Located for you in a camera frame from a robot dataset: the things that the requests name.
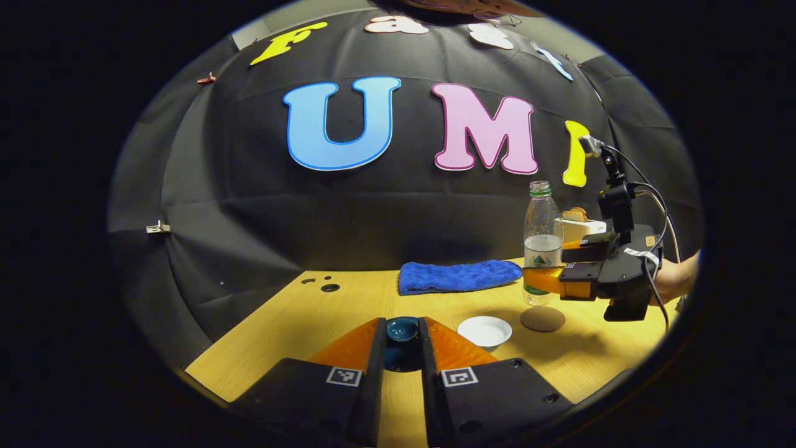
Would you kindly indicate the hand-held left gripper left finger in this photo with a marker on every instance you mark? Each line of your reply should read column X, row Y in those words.
column 375, row 386

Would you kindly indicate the black backdrop cloth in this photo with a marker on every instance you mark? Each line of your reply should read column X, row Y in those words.
column 261, row 186

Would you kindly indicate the red clip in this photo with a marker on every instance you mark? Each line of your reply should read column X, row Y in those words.
column 206, row 79

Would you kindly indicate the blue towel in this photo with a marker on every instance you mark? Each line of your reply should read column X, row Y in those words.
column 460, row 277

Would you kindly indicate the toast slice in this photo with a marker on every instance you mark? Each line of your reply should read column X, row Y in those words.
column 577, row 214

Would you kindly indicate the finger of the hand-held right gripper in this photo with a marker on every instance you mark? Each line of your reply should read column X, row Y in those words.
column 578, row 277
column 591, row 251

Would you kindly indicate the white toaster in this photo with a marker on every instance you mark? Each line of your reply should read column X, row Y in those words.
column 578, row 229

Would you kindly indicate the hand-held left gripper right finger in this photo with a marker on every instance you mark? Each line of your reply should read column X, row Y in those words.
column 429, row 398

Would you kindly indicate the round brown coaster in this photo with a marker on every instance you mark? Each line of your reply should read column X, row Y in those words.
column 543, row 319

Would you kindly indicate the blue teacup lid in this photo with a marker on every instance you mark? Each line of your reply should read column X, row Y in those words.
column 402, row 328

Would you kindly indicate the clear plastic water bottle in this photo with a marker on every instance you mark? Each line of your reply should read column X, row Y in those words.
column 542, row 230

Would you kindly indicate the white clip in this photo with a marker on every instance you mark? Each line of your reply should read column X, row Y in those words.
column 158, row 228

